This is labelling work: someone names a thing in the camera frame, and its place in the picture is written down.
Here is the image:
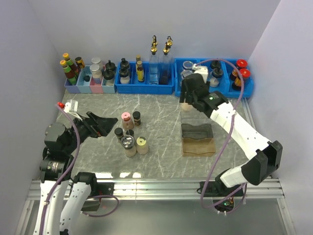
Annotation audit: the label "purple storage bin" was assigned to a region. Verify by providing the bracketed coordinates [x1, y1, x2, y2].
[64, 79, 80, 94]

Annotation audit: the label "front clear glass jar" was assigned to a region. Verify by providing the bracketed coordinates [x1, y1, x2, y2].
[180, 70, 193, 84]

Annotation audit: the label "pale blue storage bin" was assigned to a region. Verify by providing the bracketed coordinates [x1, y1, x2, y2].
[102, 79, 117, 94]

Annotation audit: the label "small black cap bottle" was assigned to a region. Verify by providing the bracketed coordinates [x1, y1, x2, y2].
[114, 127, 124, 142]

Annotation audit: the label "clear glass jar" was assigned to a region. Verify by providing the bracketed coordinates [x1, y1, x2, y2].
[182, 60, 194, 72]
[180, 70, 193, 84]

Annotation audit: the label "yellow lid spice jar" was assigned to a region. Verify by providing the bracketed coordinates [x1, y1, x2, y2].
[136, 137, 149, 155]

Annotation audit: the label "small black cap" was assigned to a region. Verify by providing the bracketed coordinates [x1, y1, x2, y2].
[84, 75, 90, 82]

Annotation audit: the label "rear red lid sauce jar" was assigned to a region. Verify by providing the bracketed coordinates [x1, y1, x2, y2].
[229, 59, 248, 81]

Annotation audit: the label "front black top shaker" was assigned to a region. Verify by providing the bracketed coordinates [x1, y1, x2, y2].
[119, 67, 130, 84]

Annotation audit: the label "rear black lid jar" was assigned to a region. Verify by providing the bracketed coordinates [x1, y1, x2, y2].
[210, 60, 221, 70]

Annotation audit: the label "silver lid spice jar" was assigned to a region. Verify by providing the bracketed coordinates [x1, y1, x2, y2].
[181, 103, 193, 112]

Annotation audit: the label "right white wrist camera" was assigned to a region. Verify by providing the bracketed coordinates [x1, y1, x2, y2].
[192, 64, 209, 83]

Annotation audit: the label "rear black top shaker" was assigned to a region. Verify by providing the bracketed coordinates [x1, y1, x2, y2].
[120, 58, 130, 70]

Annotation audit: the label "pink lid spice jar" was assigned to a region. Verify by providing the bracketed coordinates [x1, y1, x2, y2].
[121, 112, 134, 131]

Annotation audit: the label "black pourer jar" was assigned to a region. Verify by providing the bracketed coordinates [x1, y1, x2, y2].
[103, 69, 115, 86]
[105, 60, 116, 72]

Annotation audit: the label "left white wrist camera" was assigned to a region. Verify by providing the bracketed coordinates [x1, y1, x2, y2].
[57, 99, 78, 114]

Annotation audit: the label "front black pourer jar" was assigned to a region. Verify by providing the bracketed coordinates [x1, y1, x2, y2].
[103, 69, 115, 86]

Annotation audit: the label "large blue triple bin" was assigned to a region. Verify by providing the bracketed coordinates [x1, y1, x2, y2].
[174, 57, 255, 98]

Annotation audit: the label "dark shaker spice bottle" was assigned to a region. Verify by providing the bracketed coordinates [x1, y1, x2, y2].
[125, 129, 134, 137]

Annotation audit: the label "light blue storage bin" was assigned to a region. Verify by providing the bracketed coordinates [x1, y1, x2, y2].
[76, 66, 92, 94]

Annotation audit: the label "pink storage bin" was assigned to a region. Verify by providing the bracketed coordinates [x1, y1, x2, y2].
[89, 77, 103, 94]

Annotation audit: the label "front silver lid jar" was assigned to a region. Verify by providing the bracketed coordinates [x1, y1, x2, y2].
[89, 64, 103, 84]

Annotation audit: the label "right dark oil bottle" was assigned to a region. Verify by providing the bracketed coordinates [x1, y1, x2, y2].
[159, 36, 173, 85]

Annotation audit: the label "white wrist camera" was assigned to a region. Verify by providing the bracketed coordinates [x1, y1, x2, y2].
[192, 64, 209, 83]
[57, 99, 78, 114]

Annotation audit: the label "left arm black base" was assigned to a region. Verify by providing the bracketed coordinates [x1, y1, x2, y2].
[81, 182, 114, 212]

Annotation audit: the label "red lid sauce jar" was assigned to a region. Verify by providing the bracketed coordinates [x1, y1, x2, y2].
[232, 68, 250, 91]
[229, 59, 248, 81]

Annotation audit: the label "rear black pourer jar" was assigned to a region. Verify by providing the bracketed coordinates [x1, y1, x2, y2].
[105, 60, 116, 72]

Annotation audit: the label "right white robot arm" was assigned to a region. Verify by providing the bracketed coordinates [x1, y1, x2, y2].
[179, 73, 283, 196]

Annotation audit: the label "left glass oil bottle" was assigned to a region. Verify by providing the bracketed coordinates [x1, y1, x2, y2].
[149, 35, 159, 85]

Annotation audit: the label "front cork yellow bottle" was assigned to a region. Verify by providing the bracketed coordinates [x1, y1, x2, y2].
[136, 61, 145, 82]

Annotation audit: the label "front red lid sauce jar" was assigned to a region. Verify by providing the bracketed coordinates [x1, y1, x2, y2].
[232, 68, 250, 91]

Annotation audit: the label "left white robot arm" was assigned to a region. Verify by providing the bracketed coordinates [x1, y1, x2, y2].
[33, 112, 118, 235]

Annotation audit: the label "rear clear glass jar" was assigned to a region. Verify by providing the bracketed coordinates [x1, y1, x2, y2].
[182, 60, 194, 72]

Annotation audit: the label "rear cork bottle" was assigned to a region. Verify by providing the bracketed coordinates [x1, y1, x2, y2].
[135, 54, 141, 64]

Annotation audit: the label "front red sauce bottle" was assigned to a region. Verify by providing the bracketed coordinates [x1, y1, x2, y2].
[60, 60, 77, 85]

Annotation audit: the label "black cap spice bottle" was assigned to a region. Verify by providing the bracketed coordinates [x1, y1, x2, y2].
[133, 111, 141, 127]

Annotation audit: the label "front black lid sugar jar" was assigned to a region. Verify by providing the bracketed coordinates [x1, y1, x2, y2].
[209, 68, 224, 88]

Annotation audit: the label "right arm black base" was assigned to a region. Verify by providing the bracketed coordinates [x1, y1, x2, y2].
[204, 181, 246, 214]

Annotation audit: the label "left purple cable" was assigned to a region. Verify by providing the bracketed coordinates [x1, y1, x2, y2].
[39, 104, 120, 235]

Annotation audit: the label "blue divided crate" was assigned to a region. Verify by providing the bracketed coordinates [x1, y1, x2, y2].
[115, 62, 175, 95]

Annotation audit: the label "black shaker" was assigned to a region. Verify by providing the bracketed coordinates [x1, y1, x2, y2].
[119, 67, 130, 84]
[120, 58, 130, 70]

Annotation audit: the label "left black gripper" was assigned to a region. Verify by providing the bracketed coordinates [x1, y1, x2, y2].
[64, 110, 117, 153]

